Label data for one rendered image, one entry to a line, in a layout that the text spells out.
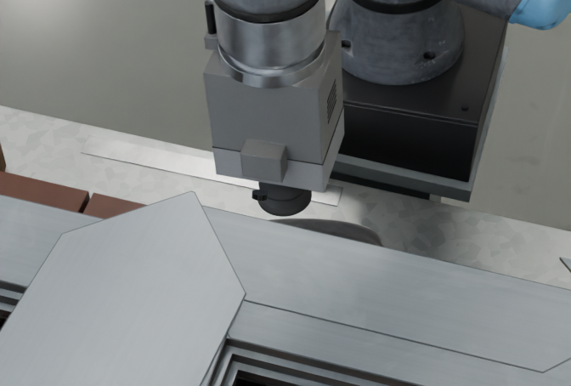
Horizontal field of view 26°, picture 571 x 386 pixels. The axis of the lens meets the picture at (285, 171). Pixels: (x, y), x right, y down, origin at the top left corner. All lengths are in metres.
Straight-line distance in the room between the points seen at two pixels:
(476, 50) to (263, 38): 0.62
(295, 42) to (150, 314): 0.34
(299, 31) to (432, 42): 0.55
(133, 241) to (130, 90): 1.34
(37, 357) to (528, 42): 1.69
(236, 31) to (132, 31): 1.75
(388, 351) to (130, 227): 0.26
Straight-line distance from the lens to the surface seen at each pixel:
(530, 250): 1.34
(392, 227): 1.34
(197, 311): 1.07
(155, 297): 1.08
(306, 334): 1.06
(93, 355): 1.05
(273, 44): 0.82
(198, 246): 1.11
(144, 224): 1.13
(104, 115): 2.40
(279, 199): 0.95
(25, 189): 1.21
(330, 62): 0.87
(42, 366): 1.06
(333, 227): 1.30
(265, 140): 0.89
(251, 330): 1.06
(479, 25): 1.44
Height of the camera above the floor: 1.73
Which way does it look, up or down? 49 degrees down
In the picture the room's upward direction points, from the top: straight up
